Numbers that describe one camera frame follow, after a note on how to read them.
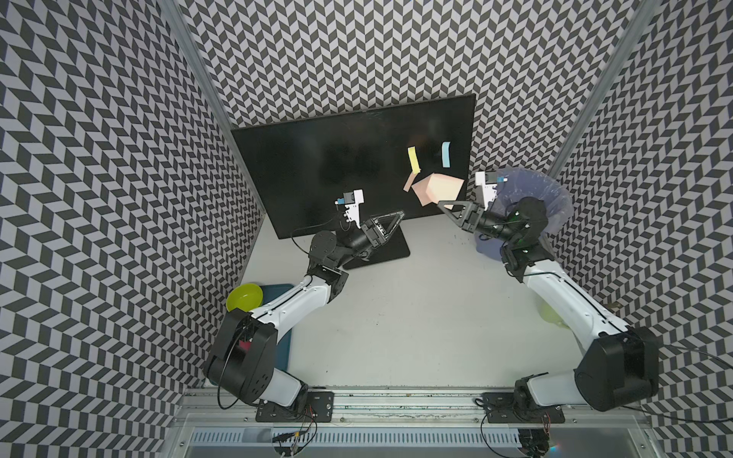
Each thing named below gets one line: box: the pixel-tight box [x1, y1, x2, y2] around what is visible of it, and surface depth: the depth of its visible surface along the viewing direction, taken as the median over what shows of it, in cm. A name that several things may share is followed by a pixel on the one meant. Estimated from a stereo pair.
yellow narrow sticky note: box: [407, 145, 421, 174], surface depth 77 cm
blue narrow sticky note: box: [440, 141, 451, 168], surface depth 77 cm
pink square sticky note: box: [410, 172, 465, 210], surface depth 68 cm
